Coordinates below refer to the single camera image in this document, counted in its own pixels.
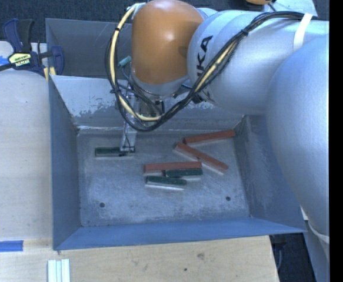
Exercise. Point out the dark green block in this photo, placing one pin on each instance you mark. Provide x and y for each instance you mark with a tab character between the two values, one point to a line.
184	172
108	151
165	182

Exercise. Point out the grey metal bin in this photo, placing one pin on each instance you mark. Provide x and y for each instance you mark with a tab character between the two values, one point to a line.
159	210

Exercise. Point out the red-brown flat block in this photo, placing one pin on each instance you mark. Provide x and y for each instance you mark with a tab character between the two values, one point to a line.
209	137
202	157
171	167

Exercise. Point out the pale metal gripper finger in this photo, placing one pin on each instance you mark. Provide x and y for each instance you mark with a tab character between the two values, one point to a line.
124	145
132	144

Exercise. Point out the pale wood flat board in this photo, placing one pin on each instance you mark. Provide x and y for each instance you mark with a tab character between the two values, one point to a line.
21	157

